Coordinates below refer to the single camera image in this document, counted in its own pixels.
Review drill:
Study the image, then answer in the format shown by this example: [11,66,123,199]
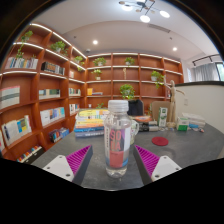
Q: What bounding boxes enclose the flat round red coaster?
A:
[151,135,170,147]

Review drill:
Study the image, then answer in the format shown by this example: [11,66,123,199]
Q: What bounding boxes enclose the ceiling air vent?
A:
[147,23,172,34]

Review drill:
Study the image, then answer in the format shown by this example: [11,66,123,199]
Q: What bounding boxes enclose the wooden artist mannequin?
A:
[163,79,186,129]

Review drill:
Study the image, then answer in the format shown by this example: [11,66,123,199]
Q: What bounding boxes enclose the branched ceiling lamp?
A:
[118,0,171,24]

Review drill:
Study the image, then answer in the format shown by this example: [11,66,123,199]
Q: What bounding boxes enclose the stack of dark books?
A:
[134,114,159,133]

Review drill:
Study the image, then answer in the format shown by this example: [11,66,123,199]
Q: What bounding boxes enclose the grey curtain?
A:
[194,63,220,83]

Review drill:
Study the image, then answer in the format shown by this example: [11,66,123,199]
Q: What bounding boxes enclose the tall green white carton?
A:
[157,106,168,128]

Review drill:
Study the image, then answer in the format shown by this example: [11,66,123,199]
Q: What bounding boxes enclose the stack of flat white boxes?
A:
[181,112,207,129]

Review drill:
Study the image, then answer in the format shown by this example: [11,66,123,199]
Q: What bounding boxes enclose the stack of colourful books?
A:
[73,108,110,139]

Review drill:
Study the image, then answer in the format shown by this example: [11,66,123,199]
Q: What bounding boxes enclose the black ceiling track rail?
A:
[191,53,221,67]

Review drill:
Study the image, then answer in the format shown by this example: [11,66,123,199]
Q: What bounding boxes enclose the dark office chair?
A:
[127,99,145,117]

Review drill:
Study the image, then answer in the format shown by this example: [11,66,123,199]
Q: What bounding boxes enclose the clear plastic drink bottle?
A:
[103,99,133,179]

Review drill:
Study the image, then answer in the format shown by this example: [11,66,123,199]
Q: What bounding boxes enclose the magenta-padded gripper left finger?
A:
[43,144,95,187]

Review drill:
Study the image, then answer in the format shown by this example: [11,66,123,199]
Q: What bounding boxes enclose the tan chair back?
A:
[151,100,171,122]

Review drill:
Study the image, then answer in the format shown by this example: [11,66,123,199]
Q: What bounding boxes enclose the wooden shelf unit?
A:
[0,22,185,164]

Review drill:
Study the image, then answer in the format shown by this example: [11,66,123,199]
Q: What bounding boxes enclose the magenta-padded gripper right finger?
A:
[133,145,183,186]

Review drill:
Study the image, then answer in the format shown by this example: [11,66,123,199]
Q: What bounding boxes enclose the green white box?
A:
[175,116,190,132]

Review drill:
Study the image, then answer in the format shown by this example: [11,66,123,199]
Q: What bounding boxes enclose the window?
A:
[215,61,224,82]

